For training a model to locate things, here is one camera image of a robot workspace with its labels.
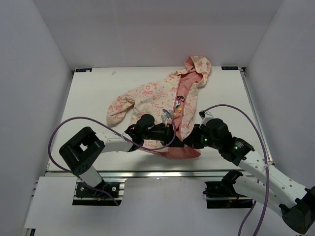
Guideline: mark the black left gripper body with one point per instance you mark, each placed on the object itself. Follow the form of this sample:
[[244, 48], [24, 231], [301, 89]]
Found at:
[[163, 134]]

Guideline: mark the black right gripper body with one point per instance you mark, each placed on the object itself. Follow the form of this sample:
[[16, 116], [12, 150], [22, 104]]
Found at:
[[201, 139]]

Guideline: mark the pink cream printed hooded jacket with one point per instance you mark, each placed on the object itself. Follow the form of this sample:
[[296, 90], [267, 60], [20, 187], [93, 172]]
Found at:
[[177, 92]]

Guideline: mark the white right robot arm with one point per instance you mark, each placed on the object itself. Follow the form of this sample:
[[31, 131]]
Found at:
[[293, 202]]

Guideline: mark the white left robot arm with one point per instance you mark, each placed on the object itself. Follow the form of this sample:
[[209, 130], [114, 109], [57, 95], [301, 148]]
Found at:
[[81, 151]]

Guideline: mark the blue label sticker right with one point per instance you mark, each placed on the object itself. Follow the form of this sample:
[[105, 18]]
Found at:
[[229, 68]]

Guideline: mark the blue label sticker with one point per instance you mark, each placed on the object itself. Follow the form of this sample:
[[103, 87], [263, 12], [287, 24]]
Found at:
[[83, 70], [229, 68]]

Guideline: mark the blue label sticker left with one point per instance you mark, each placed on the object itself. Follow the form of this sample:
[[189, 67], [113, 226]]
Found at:
[[83, 70]]

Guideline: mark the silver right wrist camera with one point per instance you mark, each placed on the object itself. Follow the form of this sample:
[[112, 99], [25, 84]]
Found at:
[[206, 116]]

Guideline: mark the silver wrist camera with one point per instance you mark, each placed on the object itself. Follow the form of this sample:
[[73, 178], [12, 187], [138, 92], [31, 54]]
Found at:
[[166, 116], [206, 116]]

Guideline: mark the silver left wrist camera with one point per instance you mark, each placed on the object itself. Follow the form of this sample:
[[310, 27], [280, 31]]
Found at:
[[166, 116]]

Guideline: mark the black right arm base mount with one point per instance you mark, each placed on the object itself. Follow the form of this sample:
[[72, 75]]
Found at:
[[222, 195]]

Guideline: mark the aluminium right table rail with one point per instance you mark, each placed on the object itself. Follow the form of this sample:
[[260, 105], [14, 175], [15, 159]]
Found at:
[[255, 114]]

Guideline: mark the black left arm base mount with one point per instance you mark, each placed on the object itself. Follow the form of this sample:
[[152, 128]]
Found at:
[[109, 194]]

